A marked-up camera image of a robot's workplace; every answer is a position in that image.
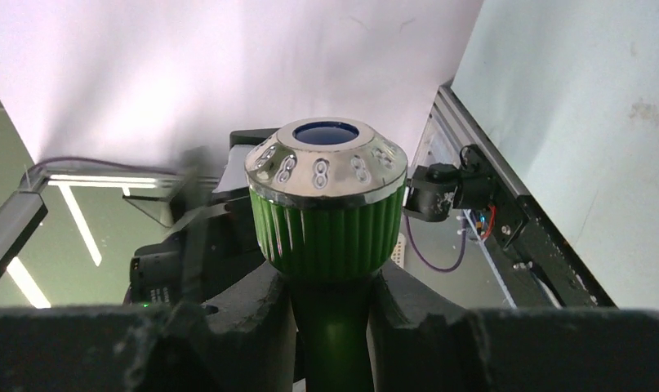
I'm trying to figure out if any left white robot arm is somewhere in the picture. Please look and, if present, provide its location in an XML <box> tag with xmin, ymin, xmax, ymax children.
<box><xmin>123</xmin><ymin>128</ymin><xmax>273</xmax><ymax>307</ymax></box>

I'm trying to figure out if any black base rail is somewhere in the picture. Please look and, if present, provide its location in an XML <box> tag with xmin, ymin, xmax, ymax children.
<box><xmin>403</xmin><ymin>145</ymin><xmax>616</xmax><ymax>308</ymax></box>

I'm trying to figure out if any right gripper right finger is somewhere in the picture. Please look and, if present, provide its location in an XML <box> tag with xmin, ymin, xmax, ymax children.
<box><xmin>368</xmin><ymin>265</ymin><xmax>472</xmax><ymax>391</ymax></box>

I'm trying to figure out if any green plastic faucet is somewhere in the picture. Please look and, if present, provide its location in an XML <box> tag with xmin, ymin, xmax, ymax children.
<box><xmin>244</xmin><ymin>118</ymin><xmax>408</xmax><ymax>391</ymax></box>

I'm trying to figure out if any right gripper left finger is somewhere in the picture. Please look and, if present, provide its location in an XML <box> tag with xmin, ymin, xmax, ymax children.
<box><xmin>171</xmin><ymin>265</ymin><xmax>296</xmax><ymax>391</ymax></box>

